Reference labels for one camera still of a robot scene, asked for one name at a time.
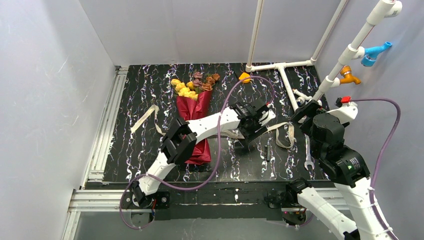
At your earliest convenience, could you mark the white pipe valve fitting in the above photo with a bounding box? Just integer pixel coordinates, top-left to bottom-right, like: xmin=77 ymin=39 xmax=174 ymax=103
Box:
xmin=292 ymin=88 xmax=312 ymax=106

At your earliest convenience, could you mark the beige ribbon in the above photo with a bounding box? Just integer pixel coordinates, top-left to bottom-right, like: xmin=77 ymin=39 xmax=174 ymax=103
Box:
xmin=129 ymin=104 xmax=296 ymax=150

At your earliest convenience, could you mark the black comb strip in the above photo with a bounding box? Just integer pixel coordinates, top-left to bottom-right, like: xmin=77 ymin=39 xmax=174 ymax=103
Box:
xmin=263 ymin=145 xmax=272 ymax=162

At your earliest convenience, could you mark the white PVC pipe frame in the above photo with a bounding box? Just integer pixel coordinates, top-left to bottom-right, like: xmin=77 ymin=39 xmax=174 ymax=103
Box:
xmin=245 ymin=0 xmax=404 ymax=110

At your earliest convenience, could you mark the orange fake flower stem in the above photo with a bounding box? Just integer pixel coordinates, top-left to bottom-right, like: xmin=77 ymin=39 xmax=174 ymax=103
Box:
xmin=200 ymin=73 xmax=221 ymax=92

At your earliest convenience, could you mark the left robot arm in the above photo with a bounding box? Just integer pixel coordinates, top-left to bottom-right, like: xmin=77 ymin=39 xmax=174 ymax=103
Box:
xmin=129 ymin=99 xmax=276 ymax=208

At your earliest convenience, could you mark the silver wrench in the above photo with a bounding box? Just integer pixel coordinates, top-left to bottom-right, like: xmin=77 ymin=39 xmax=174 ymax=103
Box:
xmin=304 ymin=134 xmax=315 ymax=171

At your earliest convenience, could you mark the blue plastic tap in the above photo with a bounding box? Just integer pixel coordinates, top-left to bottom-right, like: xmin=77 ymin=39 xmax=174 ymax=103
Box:
xmin=360 ymin=41 xmax=392 ymax=67

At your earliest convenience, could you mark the orange plastic tap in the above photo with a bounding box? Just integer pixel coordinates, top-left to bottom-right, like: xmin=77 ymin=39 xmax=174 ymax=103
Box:
xmin=339 ymin=65 xmax=362 ymax=85

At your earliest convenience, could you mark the orange plastic piece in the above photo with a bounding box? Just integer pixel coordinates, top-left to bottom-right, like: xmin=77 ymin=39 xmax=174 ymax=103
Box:
xmin=238 ymin=72 xmax=252 ymax=84

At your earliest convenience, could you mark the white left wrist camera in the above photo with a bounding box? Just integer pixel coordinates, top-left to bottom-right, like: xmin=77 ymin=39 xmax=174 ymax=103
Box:
xmin=258 ymin=108 xmax=276 ymax=126

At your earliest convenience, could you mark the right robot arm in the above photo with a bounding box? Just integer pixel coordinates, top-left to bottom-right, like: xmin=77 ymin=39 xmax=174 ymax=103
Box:
xmin=281 ymin=100 xmax=397 ymax=240

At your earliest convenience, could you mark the aluminium frame rail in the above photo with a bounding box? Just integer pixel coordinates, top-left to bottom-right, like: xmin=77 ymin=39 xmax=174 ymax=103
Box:
xmin=61 ymin=66 xmax=129 ymax=240

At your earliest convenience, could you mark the pink fake flower stem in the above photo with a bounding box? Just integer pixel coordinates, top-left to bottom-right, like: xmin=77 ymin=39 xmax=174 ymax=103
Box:
xmin=192 ymin=71 xmax=203 ymax=88

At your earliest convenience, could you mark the yellow fake flower bunch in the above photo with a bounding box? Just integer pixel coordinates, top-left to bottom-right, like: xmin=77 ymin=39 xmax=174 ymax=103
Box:
xmin=170 ymin=78 xmax=199 ymax=101

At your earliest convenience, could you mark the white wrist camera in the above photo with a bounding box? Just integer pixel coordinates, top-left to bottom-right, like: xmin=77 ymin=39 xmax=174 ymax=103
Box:
xmin=258 ymin=108 xmax=276 ymax=126
xmin=327 ymin=96 xmax=358 ymax=125

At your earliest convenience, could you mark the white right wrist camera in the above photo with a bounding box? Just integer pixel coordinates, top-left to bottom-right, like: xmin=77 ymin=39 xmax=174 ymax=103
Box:
xmin=327 ymin=96 xmax=358 ymax=125

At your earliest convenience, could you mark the maroon wrapping paper sheet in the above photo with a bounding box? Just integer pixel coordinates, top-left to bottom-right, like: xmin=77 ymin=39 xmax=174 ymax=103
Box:
xmin=176 ymin=91 xmax=212 ymax=166

